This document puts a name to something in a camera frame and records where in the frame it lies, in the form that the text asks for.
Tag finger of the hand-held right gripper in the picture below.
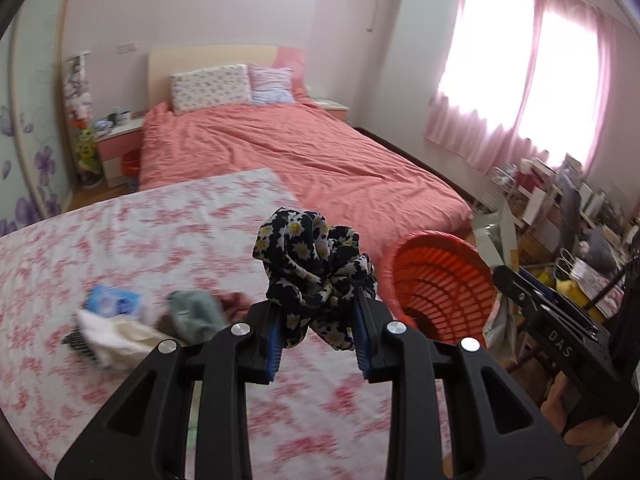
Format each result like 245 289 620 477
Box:
492 265 556 313

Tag dark striped cloth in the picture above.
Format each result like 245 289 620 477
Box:
62 327 101 361

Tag grey green cloth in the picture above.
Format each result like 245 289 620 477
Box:
157 290 226 343

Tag pink floral tablecloth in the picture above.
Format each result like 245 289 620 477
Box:
0 169 451 480

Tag beige bed headboard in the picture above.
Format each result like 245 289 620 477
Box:
146 45 307 111

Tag pink striped pillow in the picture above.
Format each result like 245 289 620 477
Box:
247 65 296 107

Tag black floral cloth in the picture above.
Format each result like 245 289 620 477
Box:
252 207 378 352

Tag orange plastic basket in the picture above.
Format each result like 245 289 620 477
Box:
378 230 501 346

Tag white floral pillow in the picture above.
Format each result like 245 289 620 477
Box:
169 64 253 115

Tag white cloth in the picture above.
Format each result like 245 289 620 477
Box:
75 310 176 371

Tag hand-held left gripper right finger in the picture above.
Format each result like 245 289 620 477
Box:
350 287 586 480

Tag pink white nightstand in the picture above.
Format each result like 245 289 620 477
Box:
312 97 350 122
95 119 146 188

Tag pink sheer curtain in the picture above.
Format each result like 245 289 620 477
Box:
515 0 621 176
424 0 546 161

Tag grey cushion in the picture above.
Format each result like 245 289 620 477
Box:
582 229 622 262

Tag blue packet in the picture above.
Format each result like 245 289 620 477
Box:
84 282 143 318

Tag person's right hand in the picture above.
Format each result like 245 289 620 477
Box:
544 377 619 466

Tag white wire rack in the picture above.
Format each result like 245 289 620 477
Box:
487 165 521 201

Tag green yellow plush toy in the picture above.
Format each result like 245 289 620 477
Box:
75 125 102 173

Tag coral pink bed blanket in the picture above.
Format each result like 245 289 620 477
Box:
137 100 473 261

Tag purple flower wardrobe door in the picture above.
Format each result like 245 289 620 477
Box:
0 5 71 236

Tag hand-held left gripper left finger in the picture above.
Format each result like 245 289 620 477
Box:
54 302 282 480

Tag grey chair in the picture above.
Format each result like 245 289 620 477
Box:
557 170 586 251

